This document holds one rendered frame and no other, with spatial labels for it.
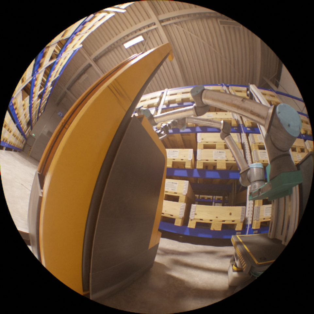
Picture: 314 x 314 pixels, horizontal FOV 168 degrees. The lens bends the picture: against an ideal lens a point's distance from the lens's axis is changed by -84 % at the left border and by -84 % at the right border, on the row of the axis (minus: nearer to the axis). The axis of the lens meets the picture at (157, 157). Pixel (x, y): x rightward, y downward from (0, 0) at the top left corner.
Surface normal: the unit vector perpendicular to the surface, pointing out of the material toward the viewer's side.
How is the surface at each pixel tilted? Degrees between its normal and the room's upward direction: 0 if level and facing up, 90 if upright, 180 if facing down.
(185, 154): 90
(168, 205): 90
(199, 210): 90
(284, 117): 93
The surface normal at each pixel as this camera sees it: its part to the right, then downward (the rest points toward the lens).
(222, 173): -0.37, -0.45
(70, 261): 0.90, 0.02
